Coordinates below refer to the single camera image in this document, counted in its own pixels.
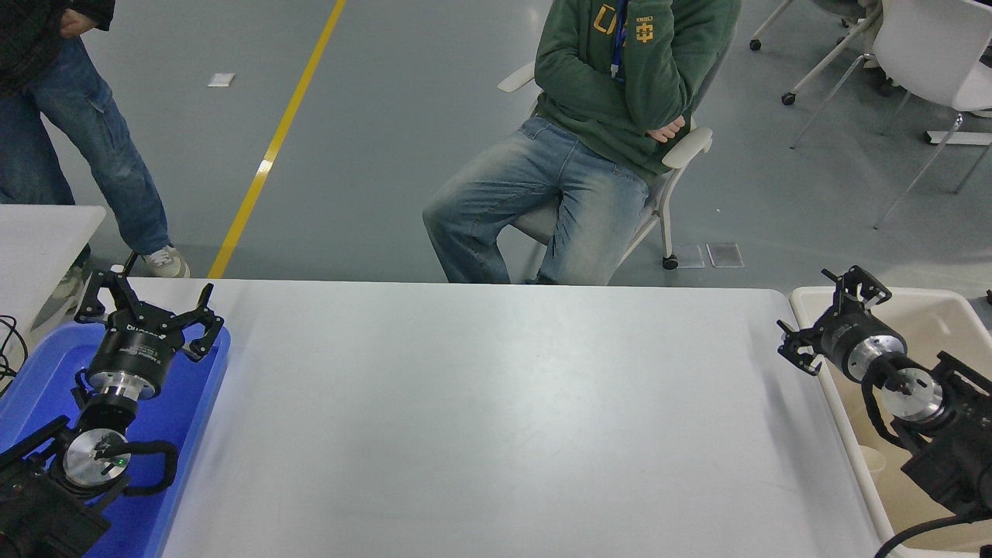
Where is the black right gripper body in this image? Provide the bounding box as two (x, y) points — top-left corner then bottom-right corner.
(818, 310), (892, 371)

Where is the seated person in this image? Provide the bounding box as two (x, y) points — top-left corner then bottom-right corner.
(422, 0), (742, 285)

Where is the white chair with armrests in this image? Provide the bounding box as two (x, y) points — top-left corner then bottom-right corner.
(498, 22), (735, 284)

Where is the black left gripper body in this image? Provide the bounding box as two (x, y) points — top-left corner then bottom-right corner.
(87, 310), (184, 388)

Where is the standing person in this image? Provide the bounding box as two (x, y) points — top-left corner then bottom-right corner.
(0, 0), (191, 280)

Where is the office chair with casters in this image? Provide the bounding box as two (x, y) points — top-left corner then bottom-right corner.
(750, 0), (908, 108)

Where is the large pale plastic bin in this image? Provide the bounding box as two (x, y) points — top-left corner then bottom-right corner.
(789, 285), (992, 558)

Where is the blue plastic tray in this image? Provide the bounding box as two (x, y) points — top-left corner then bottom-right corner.
(0, 322), (232, 558)

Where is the seated person's right hand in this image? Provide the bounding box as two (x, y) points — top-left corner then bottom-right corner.
(649, 110), (692, 141)

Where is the white table foot bar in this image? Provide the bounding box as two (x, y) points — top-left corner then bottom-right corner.
(926, 130), (992, 148)

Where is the black cable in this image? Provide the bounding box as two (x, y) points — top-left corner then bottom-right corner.
(0, 314), (30, 398)

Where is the standing person's hand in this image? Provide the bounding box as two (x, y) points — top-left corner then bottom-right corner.
(59, 9), (97, 40)

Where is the white shell chair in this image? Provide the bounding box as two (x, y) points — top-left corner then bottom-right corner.
(790, 0), (992, 229)

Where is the white side table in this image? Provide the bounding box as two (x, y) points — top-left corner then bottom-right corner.
(0, 205), (107, 342)

